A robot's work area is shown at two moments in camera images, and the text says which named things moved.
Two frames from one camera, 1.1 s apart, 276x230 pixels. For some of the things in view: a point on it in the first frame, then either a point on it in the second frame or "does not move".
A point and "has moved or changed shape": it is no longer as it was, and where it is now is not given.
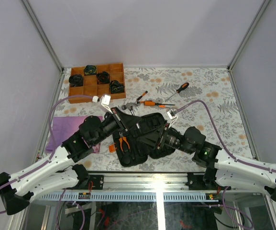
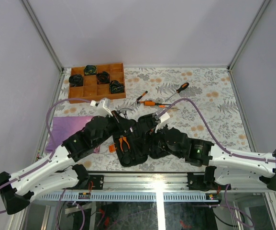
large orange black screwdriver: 185,85 does not move
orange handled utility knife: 149,103 does not move
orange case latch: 111,148 does not move
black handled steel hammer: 129,106 has moved or changed shape
